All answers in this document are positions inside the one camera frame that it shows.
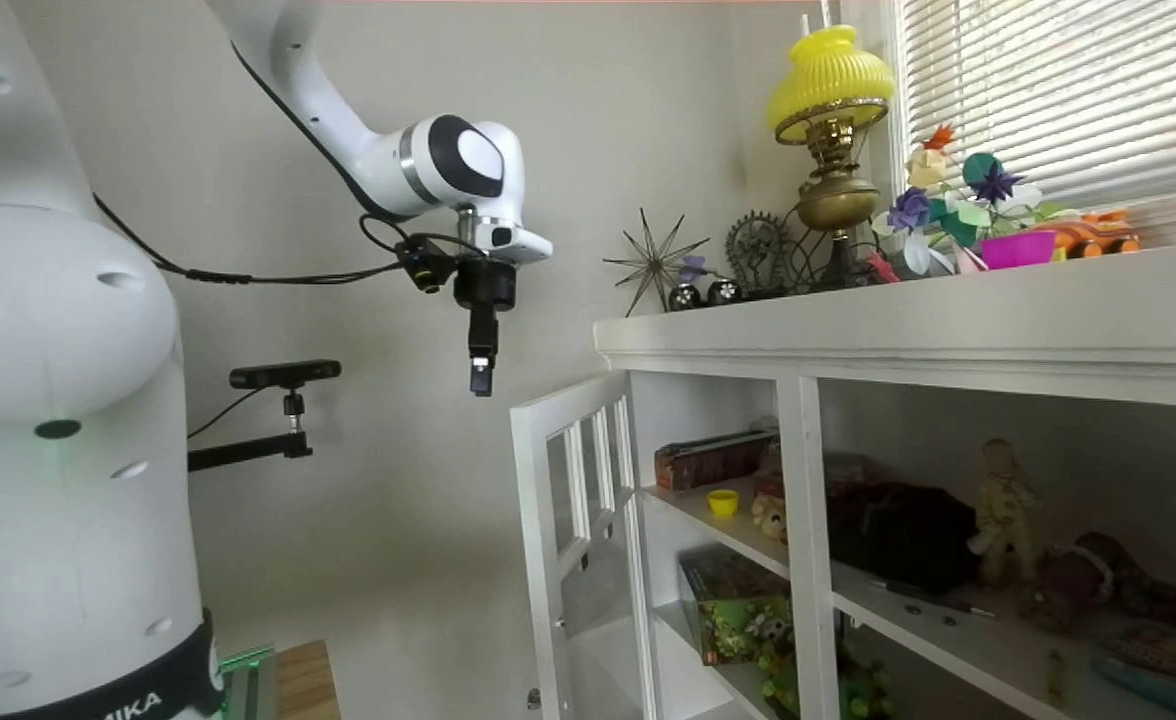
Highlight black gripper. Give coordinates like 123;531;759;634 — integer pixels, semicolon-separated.
449;254;518;402

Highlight white glass-paned cabinet door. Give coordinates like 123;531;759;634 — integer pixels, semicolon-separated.
502;369;669;720

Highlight white wooden cabinet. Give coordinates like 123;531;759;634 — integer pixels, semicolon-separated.
593;236;1176;720

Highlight metal starburst ornament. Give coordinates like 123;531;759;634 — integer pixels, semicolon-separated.
601;205;714;320

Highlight dark glass ornament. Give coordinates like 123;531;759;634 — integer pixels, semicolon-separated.
698;272;746;309
663;272;707;315

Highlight dark gear-shaped ornament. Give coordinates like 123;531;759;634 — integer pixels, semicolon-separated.
719;207;804;299

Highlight pale yellow toy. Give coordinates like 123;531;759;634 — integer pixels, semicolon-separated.
746;492;791;549

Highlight light wooden board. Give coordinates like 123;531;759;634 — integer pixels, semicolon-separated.
273;635;346;720

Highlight small red toy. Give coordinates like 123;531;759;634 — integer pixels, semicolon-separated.
854;248;906;288

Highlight green lit metal plate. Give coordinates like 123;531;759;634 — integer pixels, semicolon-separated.
213;644;279;720

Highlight yellow shade brass lamp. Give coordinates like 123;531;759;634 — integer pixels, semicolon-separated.
765;19;904;294

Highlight black bag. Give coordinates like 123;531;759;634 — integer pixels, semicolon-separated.
823;455;985;597

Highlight colourful paper flowers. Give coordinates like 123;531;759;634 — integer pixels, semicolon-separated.
874;126;1063;281

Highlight green spiky toy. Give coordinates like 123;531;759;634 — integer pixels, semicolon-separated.
753;644;897;720

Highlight small pink bowl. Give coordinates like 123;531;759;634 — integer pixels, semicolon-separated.
972;224;1063;276

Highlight tan doll figure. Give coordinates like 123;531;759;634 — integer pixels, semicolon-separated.
967;437;1042;590

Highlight orange plastic toy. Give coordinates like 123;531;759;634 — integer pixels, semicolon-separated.
1042;207;1149;264

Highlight brown plush toy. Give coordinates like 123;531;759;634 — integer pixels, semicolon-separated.
1024;529;1176;635

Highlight white window blind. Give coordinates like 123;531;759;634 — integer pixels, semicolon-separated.
897;0;1176;211

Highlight flat red teal box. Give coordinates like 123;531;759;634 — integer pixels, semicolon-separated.
1086;619;1176;720

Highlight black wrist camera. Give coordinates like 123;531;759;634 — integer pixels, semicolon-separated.
393;233;465;296

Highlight black stereo camera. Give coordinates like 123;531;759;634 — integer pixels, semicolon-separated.
222;356;346;397

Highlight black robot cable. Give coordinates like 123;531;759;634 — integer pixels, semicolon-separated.
84;45;418;294

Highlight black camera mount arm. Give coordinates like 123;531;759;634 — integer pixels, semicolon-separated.
184;388;318;477

